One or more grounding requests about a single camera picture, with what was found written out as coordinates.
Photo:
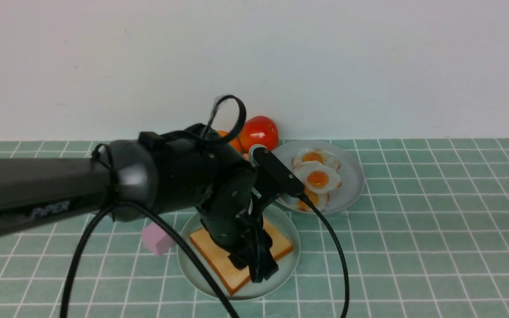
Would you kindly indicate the pink foam cube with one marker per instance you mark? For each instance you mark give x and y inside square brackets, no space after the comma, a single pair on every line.
[156,240]

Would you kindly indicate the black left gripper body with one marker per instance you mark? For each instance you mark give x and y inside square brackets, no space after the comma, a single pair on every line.
[229,215]

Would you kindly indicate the toast slice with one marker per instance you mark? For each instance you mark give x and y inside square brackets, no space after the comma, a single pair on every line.
[223,260]

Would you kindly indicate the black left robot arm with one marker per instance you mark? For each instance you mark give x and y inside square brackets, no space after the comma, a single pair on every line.
[161,173]

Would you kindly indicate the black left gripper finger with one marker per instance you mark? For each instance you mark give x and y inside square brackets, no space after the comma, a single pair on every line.
[242,257]
[261,263]

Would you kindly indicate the orange fruit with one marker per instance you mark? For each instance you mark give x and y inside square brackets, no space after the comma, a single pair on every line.
[234,143]

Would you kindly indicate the grey egg plate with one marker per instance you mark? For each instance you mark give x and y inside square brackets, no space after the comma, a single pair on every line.
[351,172]

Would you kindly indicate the red tomato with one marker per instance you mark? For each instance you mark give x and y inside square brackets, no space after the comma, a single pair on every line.
[259,130]

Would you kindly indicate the green centre plate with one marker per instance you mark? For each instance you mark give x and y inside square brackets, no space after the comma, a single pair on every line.
[281,221]

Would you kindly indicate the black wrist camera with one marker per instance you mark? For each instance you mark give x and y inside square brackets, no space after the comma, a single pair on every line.
[274,179]

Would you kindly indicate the fried egg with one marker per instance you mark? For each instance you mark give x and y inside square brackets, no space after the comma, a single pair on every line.
[317,178]
[320,201]
[325,158]

